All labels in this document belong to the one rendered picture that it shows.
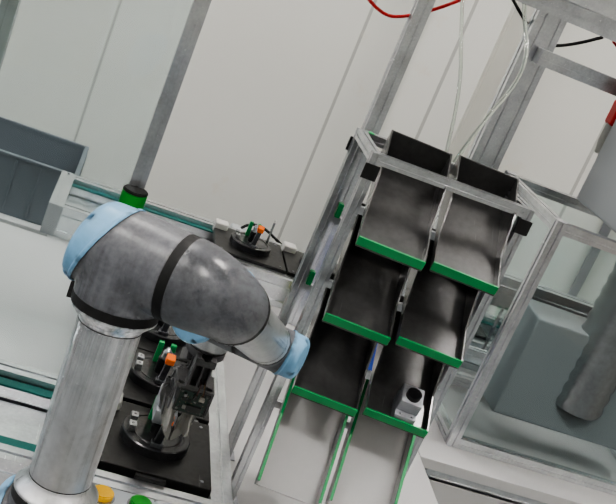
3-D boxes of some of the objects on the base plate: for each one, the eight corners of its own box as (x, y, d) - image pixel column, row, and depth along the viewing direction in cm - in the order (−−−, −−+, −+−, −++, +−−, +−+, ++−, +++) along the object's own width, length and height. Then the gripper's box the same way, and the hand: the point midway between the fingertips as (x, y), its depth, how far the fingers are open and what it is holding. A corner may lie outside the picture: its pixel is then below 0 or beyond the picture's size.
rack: (378, 544, 217) (541, 214, 193) (219, 501, 209) (369, 151, 185) (363, 488, 237) (509, 182, 213) (217, 447, 228) (352, 124, 204)
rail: (217, 562, 190) (237, 516, 187) (-280, 436, 170) (-267, 381, 167) (216, 544, 195) (236, 499, 192) (-266, 419, 175) (-253, 366, 172)
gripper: (182, 351, 172) (143, 452, 178) (232, 366, 174) (191, 465, 181) (183, 329, 180) (145, 426, 186) (231, 343, 182) (191, 439, 188)
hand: (170, 431), depth 186 cm, fingers closed
